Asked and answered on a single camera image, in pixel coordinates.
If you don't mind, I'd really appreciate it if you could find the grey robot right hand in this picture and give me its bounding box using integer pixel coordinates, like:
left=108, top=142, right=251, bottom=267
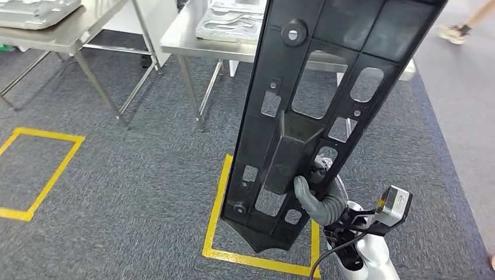
left=293, top=155, right=349, bottom=227

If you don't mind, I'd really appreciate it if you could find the black plastic frame part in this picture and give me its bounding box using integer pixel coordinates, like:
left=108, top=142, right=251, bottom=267
left=220, top=0, right=448, bottom=254

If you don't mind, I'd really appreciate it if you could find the yellow floor tape square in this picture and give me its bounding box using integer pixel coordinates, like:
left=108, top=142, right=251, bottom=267
left=202, top=153, right=322, bottom=279
left=0, top=127, right=85, bottom=222

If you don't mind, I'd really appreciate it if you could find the stamped grey metal plate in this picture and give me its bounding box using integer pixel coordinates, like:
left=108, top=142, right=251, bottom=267
left=0, top=0, right=83, bottom=30
left=196, top=0, right=267, bottom=45

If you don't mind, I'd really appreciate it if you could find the stainless steel table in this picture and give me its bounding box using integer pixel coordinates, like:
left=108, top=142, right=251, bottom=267
left=0, top=0, right=163, bottom=130
left=159, top=0, right=417, bottom=133

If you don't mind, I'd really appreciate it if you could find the person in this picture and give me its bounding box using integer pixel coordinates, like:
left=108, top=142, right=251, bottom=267
left=438, top=0, right=495, bottom=45

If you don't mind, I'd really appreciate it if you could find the white cabinet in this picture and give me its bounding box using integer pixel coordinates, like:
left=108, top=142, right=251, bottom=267
left=102, top=0, right=179, bottom=69

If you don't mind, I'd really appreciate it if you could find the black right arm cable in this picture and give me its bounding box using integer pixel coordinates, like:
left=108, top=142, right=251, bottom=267
left=308, top=232, right=368, bottom=280

